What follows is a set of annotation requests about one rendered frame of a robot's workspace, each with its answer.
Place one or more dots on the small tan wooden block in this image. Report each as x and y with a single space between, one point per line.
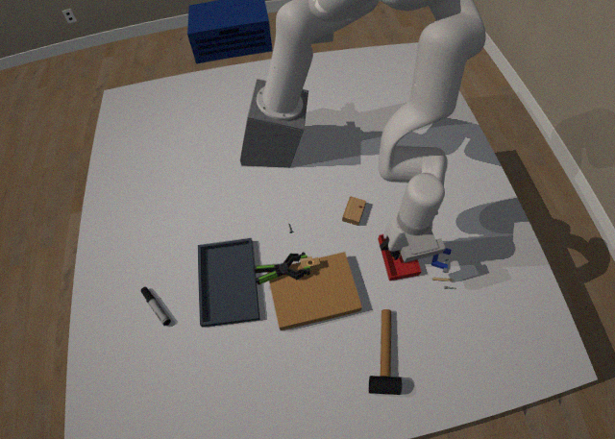
353 211

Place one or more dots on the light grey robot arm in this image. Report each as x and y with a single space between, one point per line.
444 46

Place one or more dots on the mallet with black head and wooden handle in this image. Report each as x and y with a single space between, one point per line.
385 384

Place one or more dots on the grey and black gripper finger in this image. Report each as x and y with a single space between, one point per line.
384 247

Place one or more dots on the small light wooden block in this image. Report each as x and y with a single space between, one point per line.
313 263

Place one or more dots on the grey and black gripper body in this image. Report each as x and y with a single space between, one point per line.
397 237

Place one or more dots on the light wooden board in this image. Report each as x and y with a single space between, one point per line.
328 292

